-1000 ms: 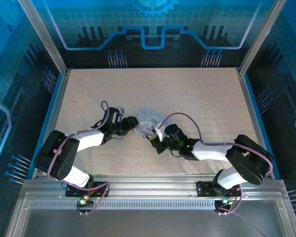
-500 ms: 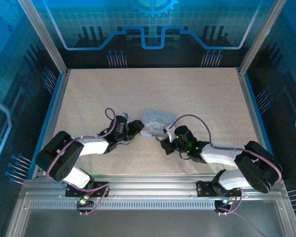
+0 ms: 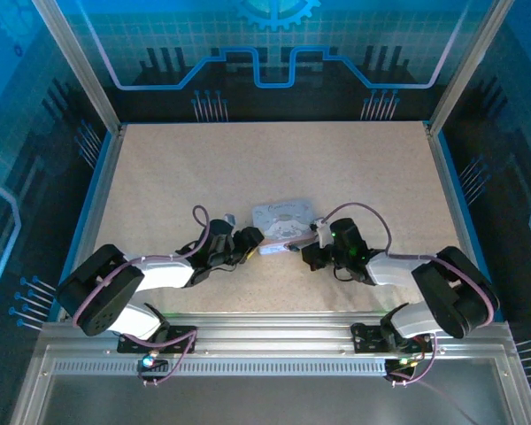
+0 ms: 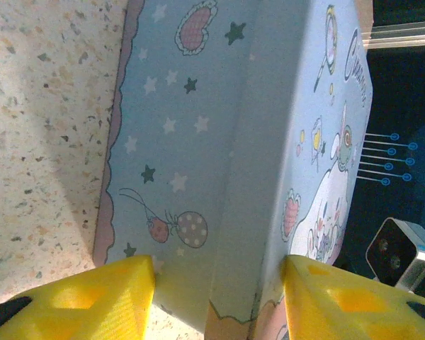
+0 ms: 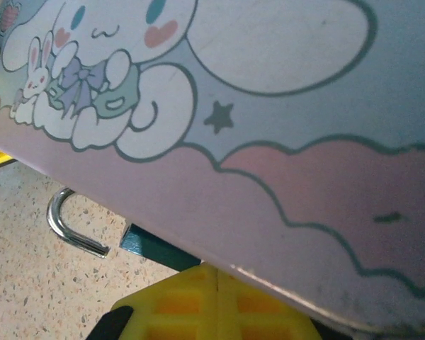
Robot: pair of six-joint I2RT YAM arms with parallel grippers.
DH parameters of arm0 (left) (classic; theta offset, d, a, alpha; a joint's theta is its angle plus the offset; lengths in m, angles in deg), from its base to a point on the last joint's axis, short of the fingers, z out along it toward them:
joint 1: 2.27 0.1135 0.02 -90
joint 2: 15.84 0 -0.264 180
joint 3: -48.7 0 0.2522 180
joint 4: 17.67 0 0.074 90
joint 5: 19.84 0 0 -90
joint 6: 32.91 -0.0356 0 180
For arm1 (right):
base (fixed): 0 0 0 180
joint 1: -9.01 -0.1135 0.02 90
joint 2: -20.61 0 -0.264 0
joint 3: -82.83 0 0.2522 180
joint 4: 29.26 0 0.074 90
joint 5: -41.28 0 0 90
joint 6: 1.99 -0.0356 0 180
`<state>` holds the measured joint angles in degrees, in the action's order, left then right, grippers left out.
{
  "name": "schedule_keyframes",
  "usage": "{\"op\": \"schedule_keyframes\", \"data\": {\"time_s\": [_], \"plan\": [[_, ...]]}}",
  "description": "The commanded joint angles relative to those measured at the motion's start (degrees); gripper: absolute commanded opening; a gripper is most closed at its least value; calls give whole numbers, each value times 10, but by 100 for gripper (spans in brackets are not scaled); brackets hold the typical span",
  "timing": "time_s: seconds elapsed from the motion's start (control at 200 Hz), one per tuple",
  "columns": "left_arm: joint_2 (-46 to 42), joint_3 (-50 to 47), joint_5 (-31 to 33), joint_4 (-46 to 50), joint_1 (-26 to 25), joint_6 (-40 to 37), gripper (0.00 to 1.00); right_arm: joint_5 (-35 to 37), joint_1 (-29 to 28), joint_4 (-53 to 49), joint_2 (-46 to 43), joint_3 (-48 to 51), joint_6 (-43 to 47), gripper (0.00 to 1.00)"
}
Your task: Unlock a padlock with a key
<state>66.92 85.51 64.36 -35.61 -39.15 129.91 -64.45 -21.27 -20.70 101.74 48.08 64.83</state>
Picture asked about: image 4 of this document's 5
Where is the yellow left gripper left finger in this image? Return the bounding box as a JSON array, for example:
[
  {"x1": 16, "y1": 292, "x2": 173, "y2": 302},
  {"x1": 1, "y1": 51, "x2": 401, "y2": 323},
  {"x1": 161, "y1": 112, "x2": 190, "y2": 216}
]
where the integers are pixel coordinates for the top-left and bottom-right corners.
[{"x1": 0, "y1": 254, "x2": 157, "y2": 340}]

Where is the aluminium frame rail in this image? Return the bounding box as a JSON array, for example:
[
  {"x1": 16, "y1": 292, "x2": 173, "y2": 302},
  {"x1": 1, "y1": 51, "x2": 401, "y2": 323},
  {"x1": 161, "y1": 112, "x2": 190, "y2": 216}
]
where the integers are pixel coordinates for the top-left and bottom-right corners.
[{"x1": 361, "y1": 20, "x2": 425, "y2": 49}]

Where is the dark blue circuit print banner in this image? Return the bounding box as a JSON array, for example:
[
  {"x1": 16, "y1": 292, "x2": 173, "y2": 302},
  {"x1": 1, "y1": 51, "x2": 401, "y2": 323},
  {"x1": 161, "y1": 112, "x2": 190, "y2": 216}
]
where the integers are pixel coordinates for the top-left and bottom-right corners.
[{"x1": 339, "y1": 0, "x2": 425, "y2": 305}]

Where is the light blue cartoon box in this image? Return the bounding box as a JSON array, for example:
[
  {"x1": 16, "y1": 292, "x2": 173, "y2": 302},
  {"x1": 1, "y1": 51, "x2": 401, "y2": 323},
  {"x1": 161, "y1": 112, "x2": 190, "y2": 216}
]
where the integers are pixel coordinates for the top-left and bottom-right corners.
[{"x1": 91, "y1": 0, "x2": 375, "y2": 340}]

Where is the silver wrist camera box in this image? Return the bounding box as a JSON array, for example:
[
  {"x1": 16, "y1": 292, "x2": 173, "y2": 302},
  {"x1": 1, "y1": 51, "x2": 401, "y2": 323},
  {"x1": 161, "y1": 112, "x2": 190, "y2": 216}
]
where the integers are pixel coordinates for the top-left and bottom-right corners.
[{"x1": 365, "y1": 217, "x2": 425, "y2": 297}]

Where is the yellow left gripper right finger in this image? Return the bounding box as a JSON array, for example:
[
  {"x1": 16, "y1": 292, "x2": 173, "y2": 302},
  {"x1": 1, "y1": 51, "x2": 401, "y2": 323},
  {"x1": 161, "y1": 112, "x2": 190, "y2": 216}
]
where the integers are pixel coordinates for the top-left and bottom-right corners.
[{"x1": 282, "y1": 254, "x2": 425, "y2": 340}]

